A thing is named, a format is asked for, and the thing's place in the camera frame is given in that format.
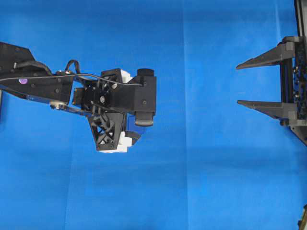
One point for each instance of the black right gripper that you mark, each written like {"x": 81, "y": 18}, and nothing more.
{"x": 291, "y": 54}

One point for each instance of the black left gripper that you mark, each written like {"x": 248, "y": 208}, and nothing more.
{"x": 107, "y": 124}

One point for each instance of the blue block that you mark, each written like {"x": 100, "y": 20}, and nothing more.
{"x": 139, "y": 122}

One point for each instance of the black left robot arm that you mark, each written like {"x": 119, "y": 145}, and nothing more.
{"x": 70, "y": 91}

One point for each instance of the blue table cloth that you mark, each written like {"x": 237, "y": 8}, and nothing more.
{"x": 207, "y": 163}

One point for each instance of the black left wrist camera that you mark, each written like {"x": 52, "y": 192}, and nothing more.
{"x": 138, "y": 94}

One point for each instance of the black table frame rail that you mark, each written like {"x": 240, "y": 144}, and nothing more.
{"x": 301, "y": 16}

